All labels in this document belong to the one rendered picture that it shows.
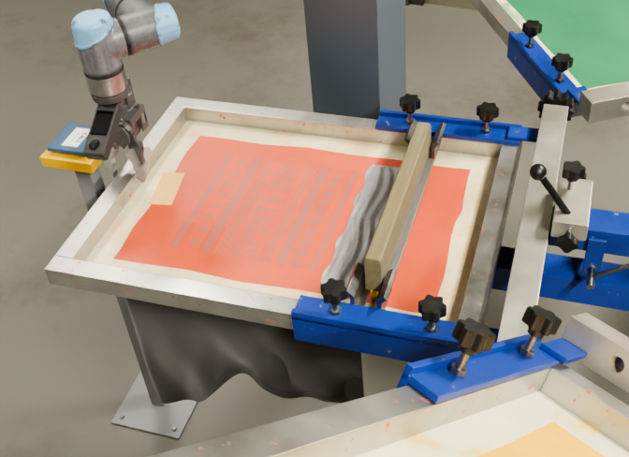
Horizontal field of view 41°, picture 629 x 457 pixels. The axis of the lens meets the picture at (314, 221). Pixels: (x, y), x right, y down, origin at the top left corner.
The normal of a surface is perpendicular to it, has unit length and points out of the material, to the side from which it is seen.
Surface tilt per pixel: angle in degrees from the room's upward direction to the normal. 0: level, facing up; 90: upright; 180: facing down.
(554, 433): 32
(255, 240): 0
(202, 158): 0
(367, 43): 90
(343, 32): 90
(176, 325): 92
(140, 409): 0
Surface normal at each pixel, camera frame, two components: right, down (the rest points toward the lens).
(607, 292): -0.30, 0.65
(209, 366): -0.02, 0.70
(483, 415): 0.32, -0.90
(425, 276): -0.07, -0.75
